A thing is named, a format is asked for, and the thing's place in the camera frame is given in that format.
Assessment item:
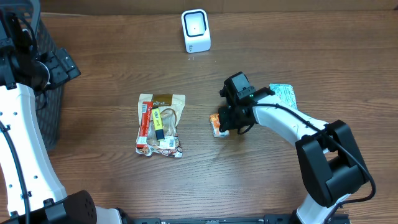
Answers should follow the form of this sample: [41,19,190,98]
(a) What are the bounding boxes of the yellow black item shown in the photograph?
[151,108,164,141]

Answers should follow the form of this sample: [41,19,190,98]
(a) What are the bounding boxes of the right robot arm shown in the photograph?
[219,86,376,223]

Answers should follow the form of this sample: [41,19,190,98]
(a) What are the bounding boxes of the brown snack pouch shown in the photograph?
[136,93,186,158]

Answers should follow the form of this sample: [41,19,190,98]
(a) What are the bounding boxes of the orange snack packet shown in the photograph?
[210,113,229,138]

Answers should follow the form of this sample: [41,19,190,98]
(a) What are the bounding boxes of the white barcode scanner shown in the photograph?
[181,9,211,54]

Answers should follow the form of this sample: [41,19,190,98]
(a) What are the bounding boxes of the red item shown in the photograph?
[136,101,153,148]

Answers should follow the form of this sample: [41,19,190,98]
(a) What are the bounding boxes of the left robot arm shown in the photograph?
[1,11,133,223]

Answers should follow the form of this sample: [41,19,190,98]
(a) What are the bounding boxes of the teal snack packet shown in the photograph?
[269,83,297,110]

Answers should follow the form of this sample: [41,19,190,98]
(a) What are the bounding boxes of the grey plastic mesh basket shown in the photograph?
[1,0,63,151]

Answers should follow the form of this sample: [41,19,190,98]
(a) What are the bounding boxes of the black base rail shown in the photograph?
[130,213,351,224]

